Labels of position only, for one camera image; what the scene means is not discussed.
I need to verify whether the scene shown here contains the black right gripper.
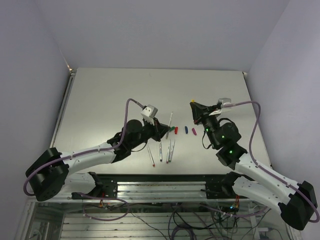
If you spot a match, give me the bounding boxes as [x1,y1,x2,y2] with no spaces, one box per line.
[191,101,222,148]

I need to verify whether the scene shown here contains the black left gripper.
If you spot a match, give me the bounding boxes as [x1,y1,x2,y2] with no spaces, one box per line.
[129,116,170,149]

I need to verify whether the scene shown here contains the white pen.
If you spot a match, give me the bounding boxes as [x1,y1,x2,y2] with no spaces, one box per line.
[165,111,174,140]
[159,141,163,162]
[166,139,172,164]
[147,144,156,168]
[168,140,176,163]

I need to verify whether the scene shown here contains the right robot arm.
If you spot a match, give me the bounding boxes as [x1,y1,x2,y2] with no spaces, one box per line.
[190,98,320,231]

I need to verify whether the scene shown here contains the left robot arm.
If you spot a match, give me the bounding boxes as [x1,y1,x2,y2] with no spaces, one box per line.
[25,118,170,202]

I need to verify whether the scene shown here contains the white pen, magenta end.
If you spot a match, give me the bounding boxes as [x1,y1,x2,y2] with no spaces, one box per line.
[166,139,172,164]

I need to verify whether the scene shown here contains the white pen, green end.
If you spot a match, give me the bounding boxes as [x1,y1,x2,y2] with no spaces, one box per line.
[168,140,176,163]

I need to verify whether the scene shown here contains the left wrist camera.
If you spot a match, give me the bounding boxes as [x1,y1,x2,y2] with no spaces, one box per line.
[140,104,158,126]

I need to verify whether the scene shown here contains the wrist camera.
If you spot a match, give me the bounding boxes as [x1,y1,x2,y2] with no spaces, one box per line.
[209,97,232,116]
[140,104,158,126]

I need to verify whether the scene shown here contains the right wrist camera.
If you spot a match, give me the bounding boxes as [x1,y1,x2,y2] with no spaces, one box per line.
[209,97,232,116]

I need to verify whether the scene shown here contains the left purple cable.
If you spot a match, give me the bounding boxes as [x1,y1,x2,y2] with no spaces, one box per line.
[22,98,148,196]

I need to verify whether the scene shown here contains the aluminium frame rail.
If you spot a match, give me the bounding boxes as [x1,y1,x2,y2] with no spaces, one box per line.
[36,177,283,205]

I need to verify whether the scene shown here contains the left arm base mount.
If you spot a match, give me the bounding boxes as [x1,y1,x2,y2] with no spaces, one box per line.
[71,172,119,201]

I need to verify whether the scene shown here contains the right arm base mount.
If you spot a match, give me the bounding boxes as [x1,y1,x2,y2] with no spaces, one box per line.
[200,172,242,199]

